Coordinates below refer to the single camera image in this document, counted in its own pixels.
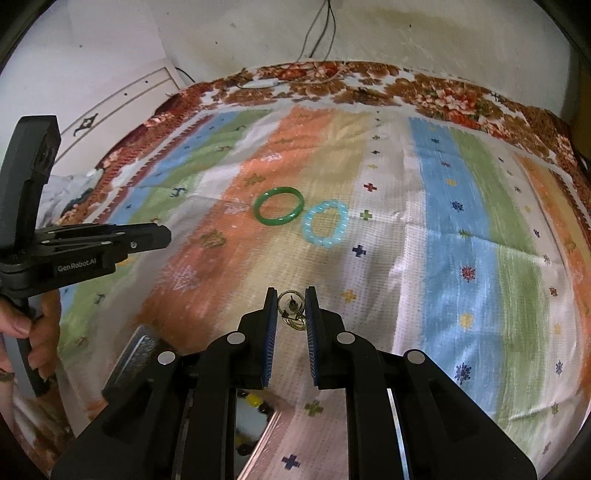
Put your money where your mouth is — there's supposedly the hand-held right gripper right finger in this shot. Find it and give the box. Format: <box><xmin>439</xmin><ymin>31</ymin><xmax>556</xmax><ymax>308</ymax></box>
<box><xmin>302</xmin><ymin>286</ymin><xmax>539</xmax><ymax>480</ymax></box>

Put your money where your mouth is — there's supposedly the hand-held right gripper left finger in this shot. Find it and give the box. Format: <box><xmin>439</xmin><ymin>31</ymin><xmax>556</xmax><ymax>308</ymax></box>
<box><xmin>51</xmin><ymin>286</ymin><xmax>280</xmax><ymax>480</ymax></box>

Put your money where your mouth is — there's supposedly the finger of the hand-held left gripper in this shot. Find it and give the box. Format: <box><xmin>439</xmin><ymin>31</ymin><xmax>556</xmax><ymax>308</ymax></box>
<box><xmin>36</xmin><ymin>222</ymin><xmax>172</xmax><ymax>265</ymax></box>

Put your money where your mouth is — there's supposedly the multicolour bead bracelet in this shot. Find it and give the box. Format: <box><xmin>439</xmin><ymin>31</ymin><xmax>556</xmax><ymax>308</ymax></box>
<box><xmin>277</xmin><ymin>289</ymin><xmax>308</xmax><ymax>331</ymax></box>

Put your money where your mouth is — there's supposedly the yellow and black bead bracelet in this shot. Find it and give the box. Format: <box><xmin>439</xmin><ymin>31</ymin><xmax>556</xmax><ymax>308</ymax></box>
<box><xmin>235</xmin><ymin>390</ymin><xmax>274</xmax><ymax>457</ymax></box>

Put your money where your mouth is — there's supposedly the green jade bangle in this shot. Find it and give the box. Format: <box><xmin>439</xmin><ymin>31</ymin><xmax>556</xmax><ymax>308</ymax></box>
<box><xmin>253</xmin><ymin>185</ymin><xmax>305</xmax><ymax>226</ymax></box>

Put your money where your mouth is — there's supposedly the silver metal tin box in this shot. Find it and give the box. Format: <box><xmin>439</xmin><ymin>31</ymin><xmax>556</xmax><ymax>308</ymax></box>
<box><xmin>102</xmin><ymin>324</ymin><xmax>413</xmax><ymax>480</ymax></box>

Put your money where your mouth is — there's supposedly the light blue bead bracelet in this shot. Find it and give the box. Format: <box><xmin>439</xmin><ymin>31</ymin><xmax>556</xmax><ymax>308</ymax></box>
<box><xmin>302</xmin><ymin>199</ymin><xmax>350</xmax><ymax>248</ymax></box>

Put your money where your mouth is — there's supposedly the person's left hand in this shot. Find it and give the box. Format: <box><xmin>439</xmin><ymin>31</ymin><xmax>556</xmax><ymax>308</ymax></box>
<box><xmin>0</xmin><ymin>291</ymin><xmax>62</xmax><ymax>381</ymax></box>

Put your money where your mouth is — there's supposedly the white wooden headboard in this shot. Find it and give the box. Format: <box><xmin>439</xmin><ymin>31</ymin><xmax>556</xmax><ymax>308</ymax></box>
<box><xmin>58</xmin><ymin>58</ymin><xmax>195</xmax><ymax>158</ymax></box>

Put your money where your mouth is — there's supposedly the striped colourful mat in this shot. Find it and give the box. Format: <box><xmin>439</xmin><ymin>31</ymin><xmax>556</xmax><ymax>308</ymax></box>
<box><xmin>59</xmin><ymin>98</ymin><xmax>588</xmax><ymax>480</ymax></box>

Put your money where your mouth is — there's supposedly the dark power cable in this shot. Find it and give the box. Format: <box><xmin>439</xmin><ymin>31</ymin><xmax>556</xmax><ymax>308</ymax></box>
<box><xmin>297</xmin><ymin>0</ymin><xmax>325</xmax><ymax>60</ymax></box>
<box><xmin>322</xmin><ymin>0</ymin><xmax>339</xmax><ymax>62</ymax></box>

